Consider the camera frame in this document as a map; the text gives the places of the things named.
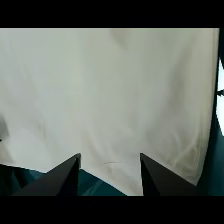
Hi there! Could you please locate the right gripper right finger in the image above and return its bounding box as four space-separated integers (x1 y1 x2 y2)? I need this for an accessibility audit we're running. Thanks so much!
139 152 198 197

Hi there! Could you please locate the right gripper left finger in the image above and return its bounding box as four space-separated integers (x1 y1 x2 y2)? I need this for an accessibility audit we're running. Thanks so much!
12 152 82 197

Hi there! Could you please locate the cream T-shirt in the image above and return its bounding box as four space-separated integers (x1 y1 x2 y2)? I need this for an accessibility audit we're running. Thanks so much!
0 28 221 197

